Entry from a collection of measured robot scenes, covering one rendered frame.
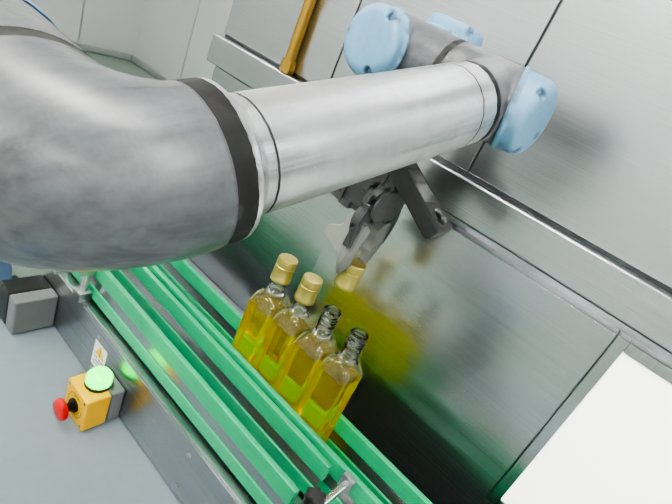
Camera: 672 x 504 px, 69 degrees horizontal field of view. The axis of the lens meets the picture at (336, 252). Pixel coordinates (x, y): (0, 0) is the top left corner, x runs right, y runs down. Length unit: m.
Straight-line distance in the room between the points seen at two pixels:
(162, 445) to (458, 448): 0.49
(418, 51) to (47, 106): 0.37
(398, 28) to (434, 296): 0.44
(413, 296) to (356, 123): 0.54
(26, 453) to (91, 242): 0.76
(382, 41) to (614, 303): 0.45
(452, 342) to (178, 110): 0.65
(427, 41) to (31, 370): 0.91
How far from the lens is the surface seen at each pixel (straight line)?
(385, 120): 0.34
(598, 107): 0.76
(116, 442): 1.01
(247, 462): 0.80
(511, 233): 0.76
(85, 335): 1.08
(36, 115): 0.25
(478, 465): 0.88
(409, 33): 0.54
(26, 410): 1.04
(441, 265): 0.80
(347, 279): 0.73
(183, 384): 0.87
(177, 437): 0.89
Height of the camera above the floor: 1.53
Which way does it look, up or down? 24 degrees down
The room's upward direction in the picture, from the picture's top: 25 degrees clockwise
